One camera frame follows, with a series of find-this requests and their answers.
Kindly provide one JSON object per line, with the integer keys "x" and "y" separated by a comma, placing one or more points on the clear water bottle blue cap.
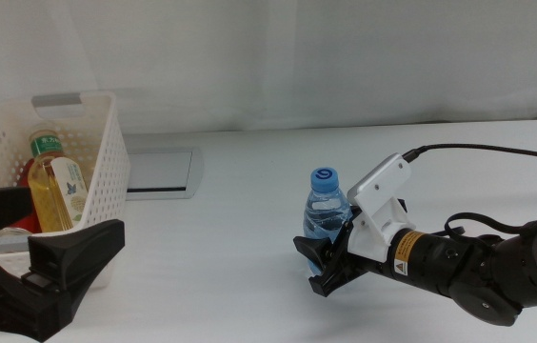
{"x": 323, "y": 209}

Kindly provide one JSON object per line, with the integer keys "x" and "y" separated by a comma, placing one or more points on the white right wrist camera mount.
{"x": 378, "y": 205}

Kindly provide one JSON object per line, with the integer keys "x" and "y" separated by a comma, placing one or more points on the red soda can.
{"x": 28, "y": 224}

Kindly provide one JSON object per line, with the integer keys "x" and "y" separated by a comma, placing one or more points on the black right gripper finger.
{"x": 353, "y": 219}
{"x": 313, "y": 250}

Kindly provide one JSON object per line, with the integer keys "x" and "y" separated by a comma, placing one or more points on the white perforated plastic basket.
{"x": 111, "y": 157}

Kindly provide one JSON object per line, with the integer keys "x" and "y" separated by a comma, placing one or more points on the white cloth backdrop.
{"x": 392, "y": 57}

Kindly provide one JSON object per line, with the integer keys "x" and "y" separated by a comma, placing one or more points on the yellow tea bottle white cap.
{"x": 47, "y": 190}

